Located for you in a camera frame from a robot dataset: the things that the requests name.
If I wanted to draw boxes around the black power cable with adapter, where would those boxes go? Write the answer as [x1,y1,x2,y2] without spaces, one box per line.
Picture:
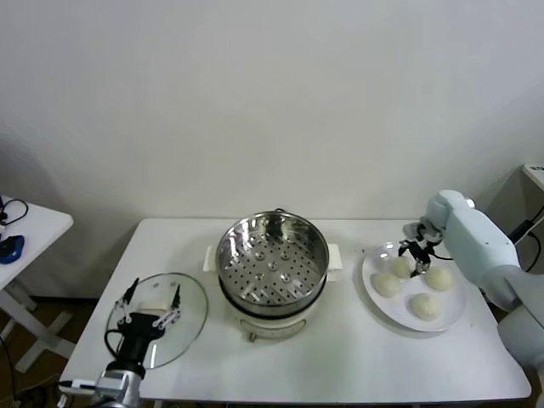
[507,217,544,273]

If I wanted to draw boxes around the white folding side table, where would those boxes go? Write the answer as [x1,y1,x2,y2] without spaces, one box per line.
[0,195,74,375]

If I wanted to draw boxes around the white round plate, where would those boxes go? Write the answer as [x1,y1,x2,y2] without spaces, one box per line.
[361,241,467,332]

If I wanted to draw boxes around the white steamed baozi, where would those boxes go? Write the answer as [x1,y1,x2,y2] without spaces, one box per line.
[371,272,403,298]
[409,292,443,320]
[424,266,455,292]
[390,257,416,281]

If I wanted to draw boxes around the stainless steel steamer basket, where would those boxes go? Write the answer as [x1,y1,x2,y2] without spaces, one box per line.
[216,212,331,309]

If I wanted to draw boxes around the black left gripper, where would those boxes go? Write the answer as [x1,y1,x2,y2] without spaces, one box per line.
[113,278,184,369]

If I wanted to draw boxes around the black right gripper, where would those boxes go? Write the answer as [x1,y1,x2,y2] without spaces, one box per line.
[397,240,431,280]

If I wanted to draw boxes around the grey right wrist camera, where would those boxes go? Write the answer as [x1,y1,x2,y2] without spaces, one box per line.
[402,220,445,244]

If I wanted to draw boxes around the thin black looped cable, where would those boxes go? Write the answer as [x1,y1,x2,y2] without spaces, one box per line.
[0,199,30,227]

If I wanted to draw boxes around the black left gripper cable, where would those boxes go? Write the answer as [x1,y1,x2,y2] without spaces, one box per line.
[104,329,125,363]

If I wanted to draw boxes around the round glass pot lid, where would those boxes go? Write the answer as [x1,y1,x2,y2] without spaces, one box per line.
[105,272,209,371]

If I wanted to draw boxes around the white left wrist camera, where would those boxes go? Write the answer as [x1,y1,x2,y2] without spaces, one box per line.
[58,379,98,393]

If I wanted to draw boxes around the blue handheld device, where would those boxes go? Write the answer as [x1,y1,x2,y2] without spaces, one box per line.
[0,235,26,265]

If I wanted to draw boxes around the white electric cooking pot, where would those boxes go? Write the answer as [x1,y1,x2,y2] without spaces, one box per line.
[203,244,343,343]

